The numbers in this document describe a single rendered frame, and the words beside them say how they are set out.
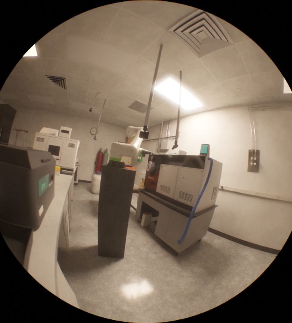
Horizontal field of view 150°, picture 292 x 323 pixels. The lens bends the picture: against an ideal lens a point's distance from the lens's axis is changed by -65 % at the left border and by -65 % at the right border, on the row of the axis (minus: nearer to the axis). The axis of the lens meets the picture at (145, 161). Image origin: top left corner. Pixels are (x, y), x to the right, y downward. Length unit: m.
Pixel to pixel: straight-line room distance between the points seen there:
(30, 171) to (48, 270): 0.31
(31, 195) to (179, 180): 1.50
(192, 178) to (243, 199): 1.31
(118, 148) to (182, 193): 0.98
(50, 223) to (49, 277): 0.28
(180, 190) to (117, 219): 0.88
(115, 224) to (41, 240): 0.90
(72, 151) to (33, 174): 1.62
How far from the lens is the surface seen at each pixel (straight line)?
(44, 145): 2.14
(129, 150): 1.05
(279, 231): 2.60
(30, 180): 0.45
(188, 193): 1.46
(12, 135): 6.13
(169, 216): 1.62
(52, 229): 0.54
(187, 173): 1.48
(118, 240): 1.37
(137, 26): 1.71
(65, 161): 2.04
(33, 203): 0.48
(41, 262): 0.42
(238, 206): 2.41
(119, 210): 1.16
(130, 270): 1.50
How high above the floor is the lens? 1.22
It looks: 2 degrees up
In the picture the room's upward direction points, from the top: 9 degrees clockwise
